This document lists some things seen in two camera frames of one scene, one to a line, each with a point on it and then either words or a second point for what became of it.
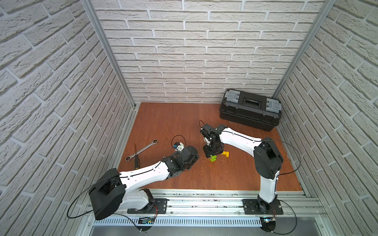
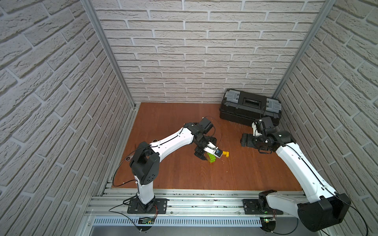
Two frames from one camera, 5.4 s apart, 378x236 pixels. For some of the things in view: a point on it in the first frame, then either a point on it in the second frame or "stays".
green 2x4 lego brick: (213, 158) stays
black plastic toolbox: (250, 109) stays
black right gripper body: (212, 150) to (253, 141)
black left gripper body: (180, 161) to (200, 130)
